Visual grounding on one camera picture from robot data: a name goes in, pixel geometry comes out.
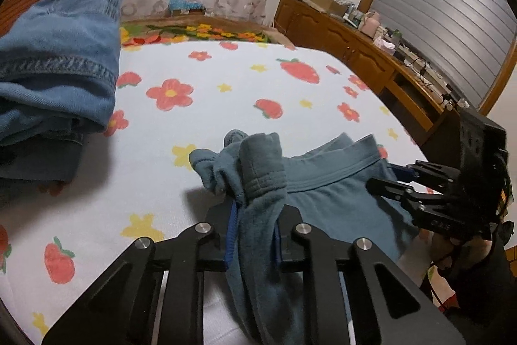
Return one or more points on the white strawberry flower sheet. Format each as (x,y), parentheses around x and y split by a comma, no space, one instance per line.
(135,179)

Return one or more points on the cardboard box on cabinet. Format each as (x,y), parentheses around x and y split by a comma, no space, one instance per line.
(330,7)

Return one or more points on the grey window blind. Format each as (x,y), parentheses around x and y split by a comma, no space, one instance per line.
(466,40)

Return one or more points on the pink thermos jug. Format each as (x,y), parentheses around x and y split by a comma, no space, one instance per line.
(370,24)

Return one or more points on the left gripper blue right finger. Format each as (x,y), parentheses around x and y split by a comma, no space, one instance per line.
(287,252)

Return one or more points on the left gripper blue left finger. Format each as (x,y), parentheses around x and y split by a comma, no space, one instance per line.
(219,250)

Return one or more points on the pink tissue box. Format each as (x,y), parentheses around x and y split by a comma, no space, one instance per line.
(385,46)

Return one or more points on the folded blue jeans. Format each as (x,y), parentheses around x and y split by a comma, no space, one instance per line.
(59,68)

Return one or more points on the wooden sideboard cabinet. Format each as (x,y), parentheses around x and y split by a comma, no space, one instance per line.
(413,104)

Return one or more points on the person's right hand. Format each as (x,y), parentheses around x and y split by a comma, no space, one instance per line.
(446,252)

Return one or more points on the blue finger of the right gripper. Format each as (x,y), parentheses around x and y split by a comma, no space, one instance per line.
(390,189)
(406,172)

